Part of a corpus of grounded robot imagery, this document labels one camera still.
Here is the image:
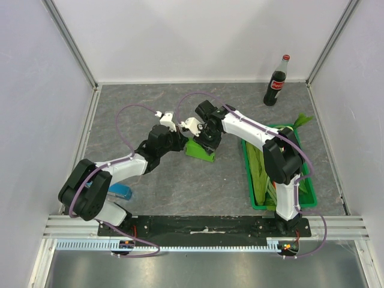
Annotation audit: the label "green paper box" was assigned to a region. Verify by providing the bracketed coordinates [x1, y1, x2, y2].
[185, 138, 215, 163]

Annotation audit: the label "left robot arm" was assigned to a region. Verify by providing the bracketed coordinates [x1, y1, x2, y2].
[58, 125, 188, 236]

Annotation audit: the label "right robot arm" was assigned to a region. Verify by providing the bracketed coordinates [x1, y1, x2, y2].
[193, 100, 304, 236]

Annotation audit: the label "blue small box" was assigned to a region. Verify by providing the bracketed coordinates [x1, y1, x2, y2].
[108, 183, 132, 200]

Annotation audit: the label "green long beans bundle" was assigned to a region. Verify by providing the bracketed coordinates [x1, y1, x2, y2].
[266, 177, 277, 206]

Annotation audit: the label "cola glass bottle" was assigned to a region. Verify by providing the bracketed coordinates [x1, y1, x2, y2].
[263, 54, 290, 106]

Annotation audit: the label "green plastic tray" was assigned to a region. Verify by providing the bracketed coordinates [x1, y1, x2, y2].
[241, 124, 318, 211]

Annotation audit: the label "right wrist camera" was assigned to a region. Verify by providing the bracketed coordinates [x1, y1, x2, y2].
[178, 117, 203, 137]

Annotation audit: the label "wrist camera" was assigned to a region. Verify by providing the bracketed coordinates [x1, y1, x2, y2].
[178, 117, 203, 137]
[155, 111, 176, 132]

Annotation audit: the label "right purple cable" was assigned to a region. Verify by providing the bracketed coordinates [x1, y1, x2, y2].
[175, 91, 328, 259]

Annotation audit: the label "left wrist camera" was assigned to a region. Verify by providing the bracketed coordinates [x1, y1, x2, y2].
[155, 111, 176, 132]

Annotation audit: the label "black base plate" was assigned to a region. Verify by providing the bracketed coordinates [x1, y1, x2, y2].
[97, 214, 313, 247]

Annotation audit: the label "grey cable duct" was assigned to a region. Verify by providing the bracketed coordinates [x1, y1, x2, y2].
[55, 239, 281, 253]

